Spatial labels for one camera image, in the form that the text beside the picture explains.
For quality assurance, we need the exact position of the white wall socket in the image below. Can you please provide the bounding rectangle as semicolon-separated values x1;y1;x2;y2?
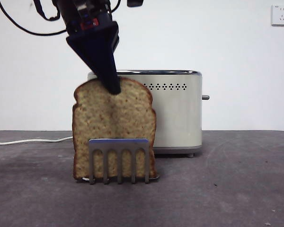
271;4;284;27

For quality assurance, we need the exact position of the black cable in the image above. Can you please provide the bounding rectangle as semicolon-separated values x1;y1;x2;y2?
34;0;61;21
0;0;68;36

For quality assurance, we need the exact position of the white power cord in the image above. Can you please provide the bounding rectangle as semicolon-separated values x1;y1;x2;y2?
0;136;73;145

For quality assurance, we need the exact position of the brown seeded bread slice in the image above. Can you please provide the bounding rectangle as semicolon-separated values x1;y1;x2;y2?
72;77;157;180

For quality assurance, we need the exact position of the stainless steel toast rack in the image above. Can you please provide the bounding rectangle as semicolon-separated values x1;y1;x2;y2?
76;138;160;184

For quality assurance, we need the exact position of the cream and steel toaster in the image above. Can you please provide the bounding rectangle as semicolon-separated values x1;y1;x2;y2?
87;70;203;158

